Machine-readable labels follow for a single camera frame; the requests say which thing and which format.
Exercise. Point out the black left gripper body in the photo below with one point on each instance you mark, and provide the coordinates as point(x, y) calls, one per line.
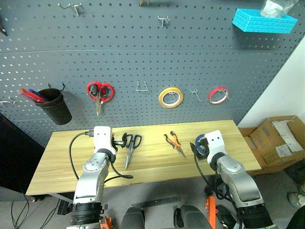
point(116, 143)

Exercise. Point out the cardboard box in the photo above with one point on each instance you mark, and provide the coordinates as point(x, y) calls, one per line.
point(264, 143)

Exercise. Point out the white paper sheet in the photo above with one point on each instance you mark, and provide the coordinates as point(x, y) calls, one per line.
point(286, 136)

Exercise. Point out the blue tape roll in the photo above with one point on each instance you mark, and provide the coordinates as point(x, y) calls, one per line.
point(197, 140)

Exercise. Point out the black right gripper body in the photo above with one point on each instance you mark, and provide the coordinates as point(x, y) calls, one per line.
point(203, 156)

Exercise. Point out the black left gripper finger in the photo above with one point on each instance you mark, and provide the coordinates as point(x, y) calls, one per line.
point(124, 144)
point(124, 136)

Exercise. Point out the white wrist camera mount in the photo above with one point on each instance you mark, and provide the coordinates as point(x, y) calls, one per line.
point(215, 143)
point(102, 138)

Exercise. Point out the grey pegboard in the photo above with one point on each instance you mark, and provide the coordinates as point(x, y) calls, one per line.
point(143, 59)

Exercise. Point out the black flat bar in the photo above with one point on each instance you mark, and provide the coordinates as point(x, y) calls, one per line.
point(157, 202)

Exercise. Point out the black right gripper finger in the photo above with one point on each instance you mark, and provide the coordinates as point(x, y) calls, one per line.
point(194, 148)
point(202, 142)

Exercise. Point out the small metal pegboard hook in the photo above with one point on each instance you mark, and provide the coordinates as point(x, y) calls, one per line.
point(196, 93)
point(164, 20)

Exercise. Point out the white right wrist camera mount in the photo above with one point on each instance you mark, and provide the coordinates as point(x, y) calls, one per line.
point(215, 143)

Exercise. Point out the long metal pegboard hook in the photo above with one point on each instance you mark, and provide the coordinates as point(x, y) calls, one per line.
point(72, 6)

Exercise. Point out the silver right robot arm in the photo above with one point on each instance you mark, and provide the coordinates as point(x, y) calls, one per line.
point(240, 183)

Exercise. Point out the black cup hook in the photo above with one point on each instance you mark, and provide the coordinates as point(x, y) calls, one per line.
point(62, 86)

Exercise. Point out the yellow tape roll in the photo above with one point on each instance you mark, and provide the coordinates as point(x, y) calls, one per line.
point(162, 96)

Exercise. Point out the camouflage shoe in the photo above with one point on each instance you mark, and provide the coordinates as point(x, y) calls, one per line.
point(296, 199)

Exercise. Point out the red tape roll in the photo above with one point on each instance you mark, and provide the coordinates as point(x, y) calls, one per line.
point(212, 94)

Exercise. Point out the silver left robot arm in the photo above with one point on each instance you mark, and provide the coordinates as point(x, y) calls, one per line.
point(91, 181)

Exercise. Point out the brown hanging item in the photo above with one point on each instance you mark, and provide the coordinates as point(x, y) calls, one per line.
point(145, 2)

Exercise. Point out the wide metal pegboard hook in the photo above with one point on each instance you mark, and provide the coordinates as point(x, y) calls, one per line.
point(142, 88)

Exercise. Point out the white plastic bag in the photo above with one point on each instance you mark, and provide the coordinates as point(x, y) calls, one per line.
point(274, 8)

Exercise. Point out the blue plastic basket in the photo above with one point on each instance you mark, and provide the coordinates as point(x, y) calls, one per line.
point(262, 23)

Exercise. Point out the orange and black pliers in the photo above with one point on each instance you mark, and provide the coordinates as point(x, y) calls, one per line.
point(175, 144)

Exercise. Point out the blue pen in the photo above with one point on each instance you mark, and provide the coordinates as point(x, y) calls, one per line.
point(35, 93)

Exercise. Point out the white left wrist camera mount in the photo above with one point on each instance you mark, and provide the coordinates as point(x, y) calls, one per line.
point(102, 138)

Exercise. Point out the wooden table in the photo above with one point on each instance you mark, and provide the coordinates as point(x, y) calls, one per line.
point(152, 164)

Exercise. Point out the dark rounded shape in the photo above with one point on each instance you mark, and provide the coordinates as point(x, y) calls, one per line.
point(132, 218)
point(193, 217)

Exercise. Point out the black cup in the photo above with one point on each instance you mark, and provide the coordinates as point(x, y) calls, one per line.
point(56, 109)

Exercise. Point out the orange robot part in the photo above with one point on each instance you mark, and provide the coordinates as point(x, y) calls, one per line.
point(211, 210)

